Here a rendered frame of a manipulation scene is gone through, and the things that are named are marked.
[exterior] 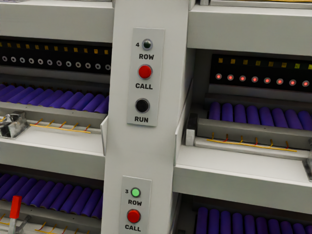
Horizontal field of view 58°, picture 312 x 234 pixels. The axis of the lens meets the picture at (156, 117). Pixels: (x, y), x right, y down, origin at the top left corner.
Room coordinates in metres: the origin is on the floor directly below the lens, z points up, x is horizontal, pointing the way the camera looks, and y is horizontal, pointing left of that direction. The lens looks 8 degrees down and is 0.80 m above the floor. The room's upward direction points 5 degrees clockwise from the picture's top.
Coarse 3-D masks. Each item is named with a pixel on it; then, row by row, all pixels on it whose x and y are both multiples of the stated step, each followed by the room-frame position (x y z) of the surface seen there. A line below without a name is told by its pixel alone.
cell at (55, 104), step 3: (66, 93) 0.51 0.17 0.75; (69, 93) 0.51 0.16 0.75; (72, 93) 0.52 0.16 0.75; (63, 96) 0.50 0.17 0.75; (66, 96) 0.50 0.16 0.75; (69, 96) 0.51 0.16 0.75; (57, 99) 0.49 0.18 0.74; (60, 99) 0.49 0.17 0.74; (63, 99) 0.49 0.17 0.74; (66, 99) 0.50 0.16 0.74; (54, 102) 0.48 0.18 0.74; (57, 102) 0.48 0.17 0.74; (60, 102) 0.48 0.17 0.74; (63, 102) 0.49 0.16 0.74; (51, 105) 0.47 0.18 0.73; (54, 105) 0.47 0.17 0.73; (57, 105) 0.47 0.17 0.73; (60, 105) 0.48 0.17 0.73
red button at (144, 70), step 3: (144, 66) 0.36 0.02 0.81; (147, 66) 0.36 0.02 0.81; (141, 69) 0.36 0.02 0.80; (144, 69) 0.36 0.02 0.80; (147, 69) 0.35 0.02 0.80; (150, 69) 0.36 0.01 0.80; (141, 72) 0.36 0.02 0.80; (144, 72) 0.36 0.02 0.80; (147, 72) 0.35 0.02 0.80; (150, 72) 0.35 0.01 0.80; (141, 75) 0.36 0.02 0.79; (144, 75) 0.36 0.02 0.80; (147, 75) 0.35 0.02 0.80
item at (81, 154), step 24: (0, 72) 0.59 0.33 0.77; (24, 72) 0.58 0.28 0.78; (48, 72) 0.57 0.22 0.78; (72, 72) 0.56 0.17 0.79; (0, 144) 0.40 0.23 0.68; (24, 144) 0.39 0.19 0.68; (48, 144) 0.39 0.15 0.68; (72, 144) 0.40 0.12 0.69; (96, 144) 0.40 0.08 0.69; (48, 168) 0.40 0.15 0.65; (72, 168) 0.39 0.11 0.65; (96, 168) 0.38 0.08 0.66
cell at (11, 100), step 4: (28, 88) 0.53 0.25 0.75; (32, 88) 0.54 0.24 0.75; (20, 92) 0.51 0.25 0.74; (24, 92) 0.52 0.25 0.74; (28, 92) 0.52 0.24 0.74; (16, 96) 0.50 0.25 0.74; (20, 96) 0.50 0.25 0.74; (24, 96) 0.51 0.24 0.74; (8, 100) 0.48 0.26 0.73; (12, 100) 0.48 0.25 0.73; (16, 100) 0.49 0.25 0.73
